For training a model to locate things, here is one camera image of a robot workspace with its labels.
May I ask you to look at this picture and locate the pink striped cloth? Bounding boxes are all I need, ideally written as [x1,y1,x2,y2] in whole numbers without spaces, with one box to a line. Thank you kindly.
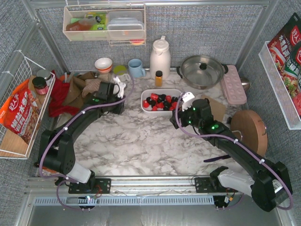
[82,79,101,97]

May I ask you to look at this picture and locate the white rectangular storage basket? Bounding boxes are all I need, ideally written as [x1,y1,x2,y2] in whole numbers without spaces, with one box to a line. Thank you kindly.
[141,89,182,117]

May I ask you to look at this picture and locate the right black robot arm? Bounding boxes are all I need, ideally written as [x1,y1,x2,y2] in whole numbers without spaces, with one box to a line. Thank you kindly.
[170,93,294,212]

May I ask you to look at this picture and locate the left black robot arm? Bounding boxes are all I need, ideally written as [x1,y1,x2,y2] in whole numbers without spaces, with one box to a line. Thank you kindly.
[38,80,127,184]

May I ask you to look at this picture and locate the brown cardboard piece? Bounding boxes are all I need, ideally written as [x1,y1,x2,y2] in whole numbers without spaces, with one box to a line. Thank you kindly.
[201,95,226,122]

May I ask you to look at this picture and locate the green lid white cup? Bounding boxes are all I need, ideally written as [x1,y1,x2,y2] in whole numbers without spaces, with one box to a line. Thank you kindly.
[113,65,131,82]

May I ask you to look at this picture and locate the white orange striped bowl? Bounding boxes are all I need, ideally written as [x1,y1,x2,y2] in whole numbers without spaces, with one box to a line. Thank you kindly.
[95,57,112,73]

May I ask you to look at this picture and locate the brown cloth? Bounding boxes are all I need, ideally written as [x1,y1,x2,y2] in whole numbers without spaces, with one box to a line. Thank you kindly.
[63,72,95,108]

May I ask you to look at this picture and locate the blue mug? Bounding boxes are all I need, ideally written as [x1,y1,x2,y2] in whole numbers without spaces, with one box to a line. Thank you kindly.
[128,59,146,78]

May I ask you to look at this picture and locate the pink egg tray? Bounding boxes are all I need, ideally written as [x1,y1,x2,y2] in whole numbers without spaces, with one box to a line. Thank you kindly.
[221,65,247,105]

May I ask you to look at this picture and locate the steel pot with lid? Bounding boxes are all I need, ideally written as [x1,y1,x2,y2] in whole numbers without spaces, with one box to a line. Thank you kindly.
[176,55,229,90]

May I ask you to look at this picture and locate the round wooden cutting board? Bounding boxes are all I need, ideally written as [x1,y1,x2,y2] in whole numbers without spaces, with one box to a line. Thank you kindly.
[230,110,268,157]

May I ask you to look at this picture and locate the red cloth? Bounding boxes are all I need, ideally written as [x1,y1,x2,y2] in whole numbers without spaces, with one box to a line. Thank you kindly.
[48,76,79,117]

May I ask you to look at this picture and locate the orange spice bottle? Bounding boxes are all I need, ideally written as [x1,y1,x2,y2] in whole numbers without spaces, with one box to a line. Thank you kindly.
[155,71,163,87]

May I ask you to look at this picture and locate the steel ladle bowl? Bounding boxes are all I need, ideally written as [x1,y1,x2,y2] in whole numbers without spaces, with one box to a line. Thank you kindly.
[240,77,251,92]

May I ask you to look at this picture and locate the white thermos jug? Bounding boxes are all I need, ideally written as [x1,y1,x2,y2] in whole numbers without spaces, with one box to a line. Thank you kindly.
[150,35,171,80]

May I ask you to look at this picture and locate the silver lid jar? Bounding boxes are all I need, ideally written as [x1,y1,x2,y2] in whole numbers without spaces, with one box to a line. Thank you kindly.
[37,69,52,86]

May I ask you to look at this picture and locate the dark lid jar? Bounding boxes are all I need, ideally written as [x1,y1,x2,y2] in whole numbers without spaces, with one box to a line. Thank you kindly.
[32,77,48,95]

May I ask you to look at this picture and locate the clear plastic food container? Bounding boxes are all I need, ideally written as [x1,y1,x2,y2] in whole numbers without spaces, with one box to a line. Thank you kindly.
[107,10,144,40]

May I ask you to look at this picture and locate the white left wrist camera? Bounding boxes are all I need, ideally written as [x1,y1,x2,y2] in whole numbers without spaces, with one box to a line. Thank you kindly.
[113,77,127,98]

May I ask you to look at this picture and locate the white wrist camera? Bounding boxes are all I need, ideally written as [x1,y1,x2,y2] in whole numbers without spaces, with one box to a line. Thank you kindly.
[182,92,195,112]
[113,77,127,98]

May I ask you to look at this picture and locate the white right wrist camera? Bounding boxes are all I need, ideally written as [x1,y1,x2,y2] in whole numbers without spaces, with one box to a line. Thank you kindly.
[182,92,195,112]

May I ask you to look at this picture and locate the purple knife handle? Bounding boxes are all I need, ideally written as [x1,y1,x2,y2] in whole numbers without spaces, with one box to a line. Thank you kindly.
[204,155,230,163]

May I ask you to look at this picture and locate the cream wall storage bin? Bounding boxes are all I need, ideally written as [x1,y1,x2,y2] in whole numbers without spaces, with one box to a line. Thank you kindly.
[63,3,146,45]

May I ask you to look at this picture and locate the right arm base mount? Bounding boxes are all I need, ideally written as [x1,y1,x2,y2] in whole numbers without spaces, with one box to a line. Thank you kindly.
[194,166,237,193]

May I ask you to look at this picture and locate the left white wire basket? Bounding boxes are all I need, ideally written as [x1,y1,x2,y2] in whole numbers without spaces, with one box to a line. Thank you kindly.
[0,50,55,159]

